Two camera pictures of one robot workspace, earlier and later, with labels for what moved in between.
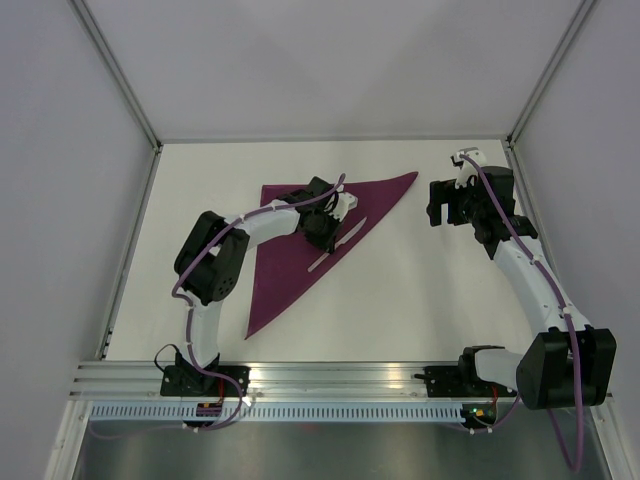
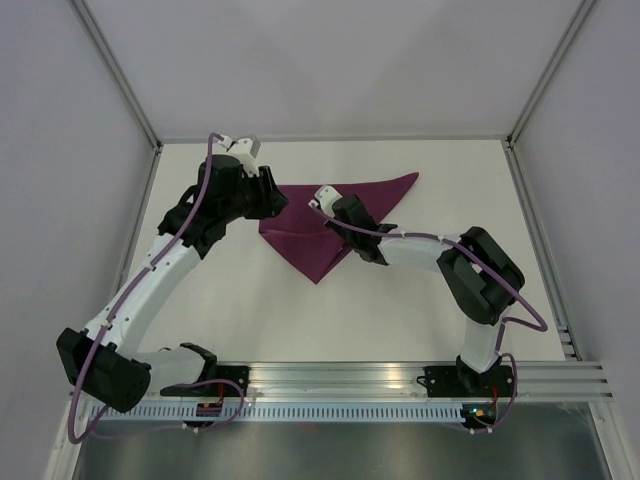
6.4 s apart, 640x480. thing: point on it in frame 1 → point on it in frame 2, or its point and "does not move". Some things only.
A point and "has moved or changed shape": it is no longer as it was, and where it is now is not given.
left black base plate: x=181 y=382 does not move
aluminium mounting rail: x=367 y=379 does not move
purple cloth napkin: x=281 y=283 has moved or changed shape
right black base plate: x=463 y=380 does not move
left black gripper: x=328 y=242 → x=271 y=200
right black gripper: x=445 y=192 → x=335 y=226
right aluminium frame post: x=553 y=64 does not move
